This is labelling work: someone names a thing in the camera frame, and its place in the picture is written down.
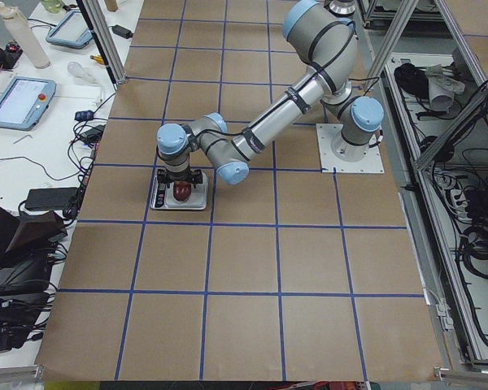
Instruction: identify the black power adapter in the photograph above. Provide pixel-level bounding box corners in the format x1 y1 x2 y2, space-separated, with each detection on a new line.
111 24 133 39

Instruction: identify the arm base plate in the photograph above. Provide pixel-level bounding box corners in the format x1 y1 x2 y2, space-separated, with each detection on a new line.
316 123 385 175

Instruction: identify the brass cylinder tool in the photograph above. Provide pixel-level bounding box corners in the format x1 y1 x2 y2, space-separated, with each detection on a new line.
89 55 105 65

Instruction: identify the aluminium frame post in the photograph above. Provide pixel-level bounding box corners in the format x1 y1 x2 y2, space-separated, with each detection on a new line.
76 0 126 85

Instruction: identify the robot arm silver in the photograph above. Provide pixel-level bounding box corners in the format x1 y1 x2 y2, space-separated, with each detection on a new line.
156 1 384 184

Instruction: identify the black flat adapter brick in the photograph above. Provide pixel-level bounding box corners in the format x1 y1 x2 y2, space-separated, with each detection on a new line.
24 187 78 211

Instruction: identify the teach pendant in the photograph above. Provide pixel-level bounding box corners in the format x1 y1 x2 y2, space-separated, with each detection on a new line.
0 76 57 131
46 10 93 49

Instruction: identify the black electronics pile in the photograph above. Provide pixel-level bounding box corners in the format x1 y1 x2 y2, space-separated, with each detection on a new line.
0 206 67 353

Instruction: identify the far teach pendant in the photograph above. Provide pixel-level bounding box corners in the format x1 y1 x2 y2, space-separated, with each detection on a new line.
46 10 93 49

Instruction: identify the digital kitchen scale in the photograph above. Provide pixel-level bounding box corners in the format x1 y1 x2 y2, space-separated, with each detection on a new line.
150 169 208 210

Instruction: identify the red yellow mango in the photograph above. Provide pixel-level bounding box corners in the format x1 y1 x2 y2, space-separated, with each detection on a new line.
172 181 192 202

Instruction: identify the black cable bundle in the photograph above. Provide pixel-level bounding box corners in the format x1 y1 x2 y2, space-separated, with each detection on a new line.
63 117 107 220

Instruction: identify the small blue black box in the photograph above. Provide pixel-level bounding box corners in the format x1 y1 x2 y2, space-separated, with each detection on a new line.
74 110 94 123

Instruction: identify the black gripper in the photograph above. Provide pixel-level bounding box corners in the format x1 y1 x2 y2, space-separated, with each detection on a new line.
157 167 203 186

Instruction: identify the near teach pendant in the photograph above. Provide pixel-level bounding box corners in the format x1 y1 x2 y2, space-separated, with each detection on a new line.
0 76 57 131

